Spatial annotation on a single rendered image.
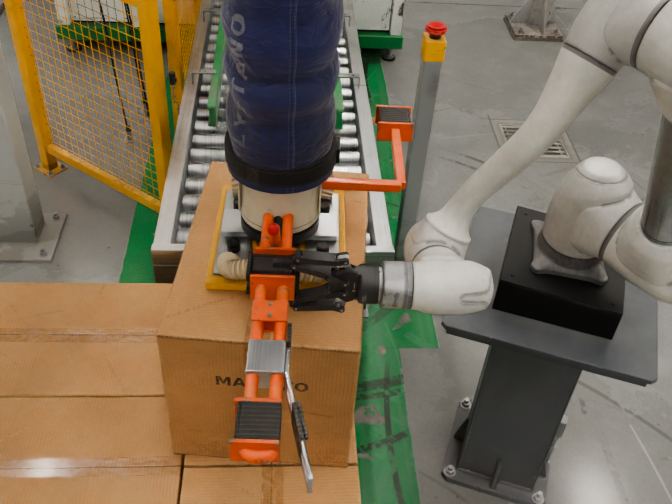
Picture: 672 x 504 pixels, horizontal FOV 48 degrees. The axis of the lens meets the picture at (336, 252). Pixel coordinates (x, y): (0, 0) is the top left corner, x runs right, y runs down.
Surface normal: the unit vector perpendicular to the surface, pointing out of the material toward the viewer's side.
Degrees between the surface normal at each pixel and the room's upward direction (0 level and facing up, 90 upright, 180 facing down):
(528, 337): 0
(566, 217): 90
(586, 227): 86
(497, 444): 90
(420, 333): 0
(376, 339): 0
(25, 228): 90
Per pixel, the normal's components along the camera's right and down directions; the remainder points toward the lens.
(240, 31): -0.61, 0.30
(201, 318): 0.06, -0.75
